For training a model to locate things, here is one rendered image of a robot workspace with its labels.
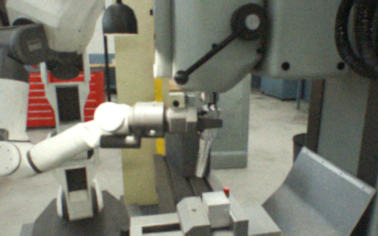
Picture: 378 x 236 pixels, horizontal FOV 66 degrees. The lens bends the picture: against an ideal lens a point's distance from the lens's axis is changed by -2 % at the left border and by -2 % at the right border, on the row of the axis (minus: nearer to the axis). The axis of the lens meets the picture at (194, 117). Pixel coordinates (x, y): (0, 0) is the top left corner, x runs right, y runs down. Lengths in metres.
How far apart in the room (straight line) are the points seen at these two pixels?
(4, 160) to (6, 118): 0.10
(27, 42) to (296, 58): 0.63
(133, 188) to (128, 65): 1.06
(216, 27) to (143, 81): 1.85
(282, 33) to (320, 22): 0.09
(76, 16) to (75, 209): 0.89
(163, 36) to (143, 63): 1.75
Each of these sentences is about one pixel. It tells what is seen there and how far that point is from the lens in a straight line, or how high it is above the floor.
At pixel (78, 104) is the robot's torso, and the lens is 1.28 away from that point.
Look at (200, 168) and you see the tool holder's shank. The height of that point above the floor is 1.11.
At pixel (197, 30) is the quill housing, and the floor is 1.44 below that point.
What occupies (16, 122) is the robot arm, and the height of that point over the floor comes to 1.24.
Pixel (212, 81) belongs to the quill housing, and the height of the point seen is 1.34.
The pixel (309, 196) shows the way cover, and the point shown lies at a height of 0.98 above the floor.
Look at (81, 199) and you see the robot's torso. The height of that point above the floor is 0.75.
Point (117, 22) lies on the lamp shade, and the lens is 0.61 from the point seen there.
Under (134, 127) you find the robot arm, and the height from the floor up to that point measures 1.23.
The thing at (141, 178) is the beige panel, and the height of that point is 0.30.
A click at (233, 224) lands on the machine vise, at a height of 1.02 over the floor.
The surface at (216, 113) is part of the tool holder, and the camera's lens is 0.70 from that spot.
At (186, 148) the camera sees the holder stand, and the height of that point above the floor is 1.04.
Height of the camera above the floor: 1.41
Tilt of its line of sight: 14 degrees down
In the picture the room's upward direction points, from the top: straight up
